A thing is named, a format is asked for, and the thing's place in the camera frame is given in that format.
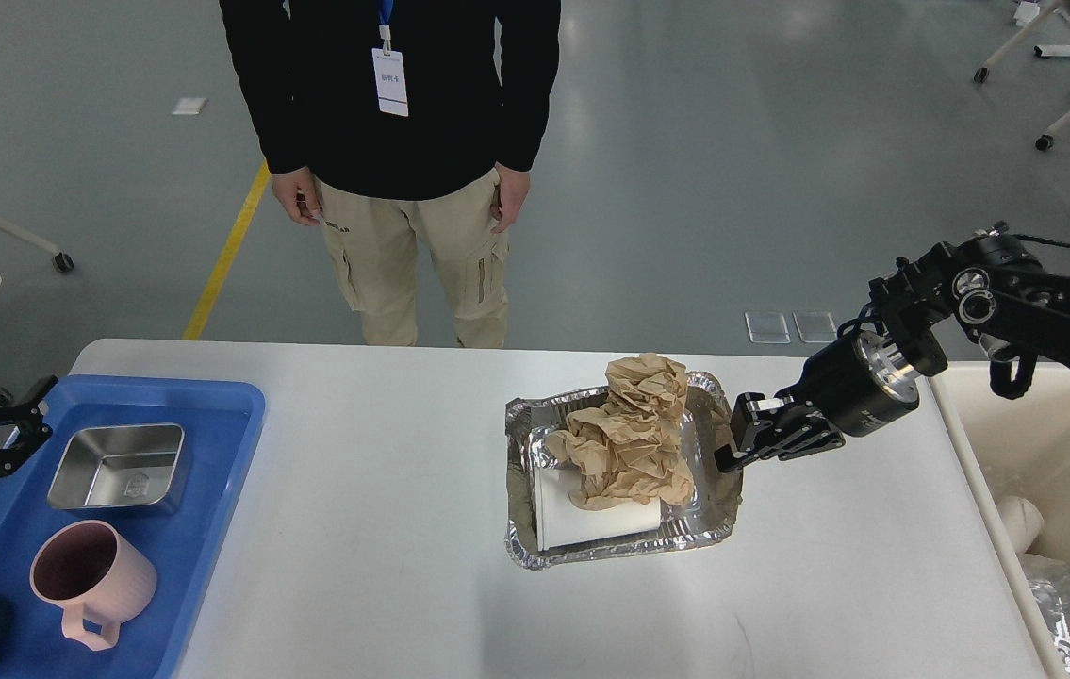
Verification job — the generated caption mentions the floor socket plate right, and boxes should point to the floor socket plate right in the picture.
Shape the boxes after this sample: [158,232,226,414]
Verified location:
[792,312,839,344]

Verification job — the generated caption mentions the aluminium foil tray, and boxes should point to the aluminium foil tray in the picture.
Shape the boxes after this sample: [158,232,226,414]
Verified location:
[504,371,743,571]

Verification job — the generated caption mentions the floor socket plate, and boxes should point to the floor socket plate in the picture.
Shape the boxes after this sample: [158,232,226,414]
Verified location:
[745,312,792,344]
[792,312,839,344]

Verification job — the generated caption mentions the floor socket plate left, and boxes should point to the floor socket plate left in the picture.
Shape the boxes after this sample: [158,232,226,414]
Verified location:
[745,312,792,344]

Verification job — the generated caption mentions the brown paper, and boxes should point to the brown paper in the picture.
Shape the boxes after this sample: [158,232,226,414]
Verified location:
[547,353,696,511]

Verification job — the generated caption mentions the pink ribbed mug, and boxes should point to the pink ribbed mug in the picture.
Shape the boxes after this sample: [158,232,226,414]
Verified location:
[27,520,158,652]

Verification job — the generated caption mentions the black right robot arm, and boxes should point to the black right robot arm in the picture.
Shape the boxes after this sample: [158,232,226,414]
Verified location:
[713,223,1070,473]

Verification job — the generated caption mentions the person in black sweater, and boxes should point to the person in black sweater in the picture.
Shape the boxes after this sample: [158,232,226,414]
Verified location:
[220,1,562,349]

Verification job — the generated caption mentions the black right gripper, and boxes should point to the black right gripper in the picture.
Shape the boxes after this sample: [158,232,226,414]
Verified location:
[715,331,921,473]

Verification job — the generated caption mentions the square stainless steel tray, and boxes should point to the square stainless steel tray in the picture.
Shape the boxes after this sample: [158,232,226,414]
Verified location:
[47,422,190,516]

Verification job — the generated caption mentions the white floor label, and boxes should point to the white floor label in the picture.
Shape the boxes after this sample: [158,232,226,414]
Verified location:
[170,96,207,115]

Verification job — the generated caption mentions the beige plastic bin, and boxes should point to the beige plastic bin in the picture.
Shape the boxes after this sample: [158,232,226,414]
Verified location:
[931,361,1070,678]

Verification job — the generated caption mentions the white paper cup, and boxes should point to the white paper cup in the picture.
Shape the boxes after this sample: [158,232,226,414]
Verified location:
[532,468,663,551]

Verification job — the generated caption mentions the white cup in bin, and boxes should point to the white cup in bin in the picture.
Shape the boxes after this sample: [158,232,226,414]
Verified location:
[996,495,1045,555]

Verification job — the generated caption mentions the blue plastic tray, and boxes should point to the blue plastic tray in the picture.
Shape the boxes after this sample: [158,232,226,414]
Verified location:
[0,374,266,678]

